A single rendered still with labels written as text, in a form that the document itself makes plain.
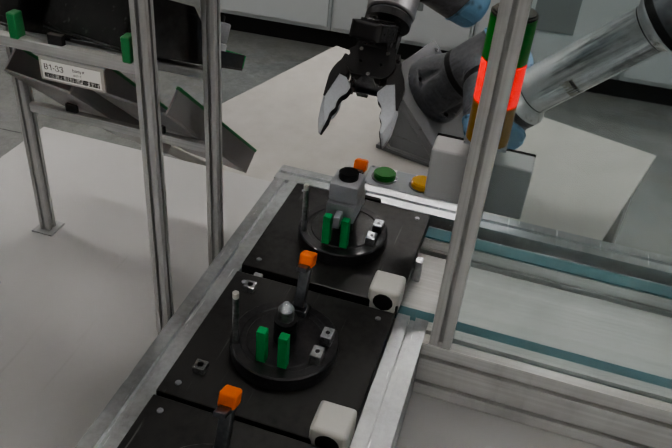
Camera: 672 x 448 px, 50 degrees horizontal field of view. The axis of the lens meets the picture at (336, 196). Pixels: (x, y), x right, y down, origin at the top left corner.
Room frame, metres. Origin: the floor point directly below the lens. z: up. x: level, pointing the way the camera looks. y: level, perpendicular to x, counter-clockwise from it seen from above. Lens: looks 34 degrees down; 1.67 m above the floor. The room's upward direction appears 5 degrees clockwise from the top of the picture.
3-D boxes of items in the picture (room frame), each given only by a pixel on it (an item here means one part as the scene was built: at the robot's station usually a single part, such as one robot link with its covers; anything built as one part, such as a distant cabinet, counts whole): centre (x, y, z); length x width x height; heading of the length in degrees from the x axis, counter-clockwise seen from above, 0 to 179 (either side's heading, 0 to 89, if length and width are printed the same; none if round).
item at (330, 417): (0.67, 0.05, 1.01); 0.24 x 0.24 x 0.13; 75
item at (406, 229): (0.91, -0.02, 0.96); 0.24 x 0.24 x 0.02; 75
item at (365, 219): (0.91, -0.02, 0.98); 0.14 x 0.14 x 0.02
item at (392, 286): (0.79, -0.09, 0.97); 0.05 x 0.05 x 0.04; 75
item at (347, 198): (0.90, -0.01, 1.06); 0.08 x 0.04 x 0.07; 166
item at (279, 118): (1.42, -0.16, 0.84); 0.90 x 0.70 x 0.03; 59
